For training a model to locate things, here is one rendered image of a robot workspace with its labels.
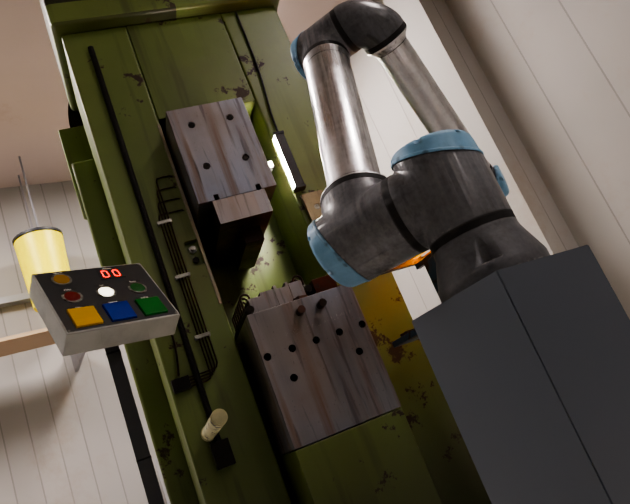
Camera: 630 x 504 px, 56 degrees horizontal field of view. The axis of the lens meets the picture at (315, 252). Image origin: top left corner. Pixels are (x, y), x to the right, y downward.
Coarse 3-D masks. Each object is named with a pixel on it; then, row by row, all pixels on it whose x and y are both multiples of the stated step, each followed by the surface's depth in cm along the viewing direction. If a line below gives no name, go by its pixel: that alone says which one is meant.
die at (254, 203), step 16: (256, 192) 218; (224, 208) 212; (240, 208) 214; (256, 208) 215; (224, 224) 211; (240, 224) 217; (256, 224) 223; (208, 240) 240; (224, 240) 226; (224, 256) 242
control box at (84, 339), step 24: (48, 288) 169; (72, 288) 173; (96, 288) 177; (120, 288) 180; (48, 312) 165; (168, 312) 178; (72, 336) 158; (96, 336) 163; (120, 336) 169; (144, 336) 175
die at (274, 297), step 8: (272, 288) 206; (280, 288) 206; (288, 288) 207; (296, 288) 207; (264, 296) 203; (272, 296) 204; (280, 296) 205; (288, 296) 205; (296, 296) 206; (248, 304) 203; (256, 304) 202; (264, 304) 202; (272, 304) 203; (280, 304) 204
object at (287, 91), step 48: (240, 48) 258; (288, 48) 264; (288, 96) 254; (288, 144) 245; (288, 192) 242; (288, 240) 260; (384, 288) 230; (384, 336) 223; (432, 384) 220; (432, 432) 213; (432, 480) 207; (480, 480) 211
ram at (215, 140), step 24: (168, 120) 221; (192, 120) 223; (216, 120) 225; (240, 120) 228; (168, 144) 236; (192, 144) 219; (216, 144) 221; (240, 144) 224; (192, 168) 215; (216, 168) 218; (240, 168) 220; (264, 168) 222; (192, 192) 215; (216, 192) 214; (240, 192) 216; (192, 216) 230
